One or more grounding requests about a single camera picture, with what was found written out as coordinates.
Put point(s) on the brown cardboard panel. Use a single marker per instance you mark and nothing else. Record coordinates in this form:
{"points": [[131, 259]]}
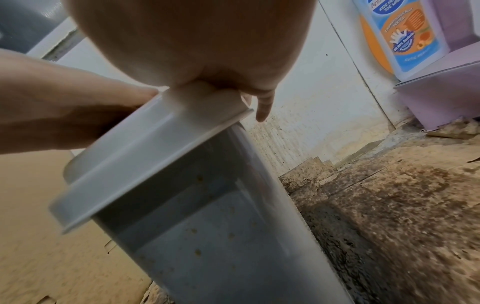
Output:
{"points": [[41, 237]]}

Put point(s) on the person's left hand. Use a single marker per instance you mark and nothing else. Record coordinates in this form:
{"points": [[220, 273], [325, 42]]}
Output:
{"points": [[52, 104]]}

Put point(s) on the white lidded trash bin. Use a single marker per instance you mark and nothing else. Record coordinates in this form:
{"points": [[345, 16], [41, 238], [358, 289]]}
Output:
{"points": [[206, 222]]}

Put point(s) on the person's right hand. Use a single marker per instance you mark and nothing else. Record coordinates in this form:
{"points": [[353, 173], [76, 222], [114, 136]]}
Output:
{"points": [[195, 38]]}

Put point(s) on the stained brown cardboard sheet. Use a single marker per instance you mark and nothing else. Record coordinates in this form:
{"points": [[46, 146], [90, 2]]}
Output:
{"points": [[405, 213]]}

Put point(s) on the purple cardboard display box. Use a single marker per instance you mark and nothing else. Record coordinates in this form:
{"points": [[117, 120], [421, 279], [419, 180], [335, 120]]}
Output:
{"points": [[442, 89]]}

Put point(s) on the white bottle blue orange label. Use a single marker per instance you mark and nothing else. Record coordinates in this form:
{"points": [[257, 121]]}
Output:
{"points": [[408, 38]]}

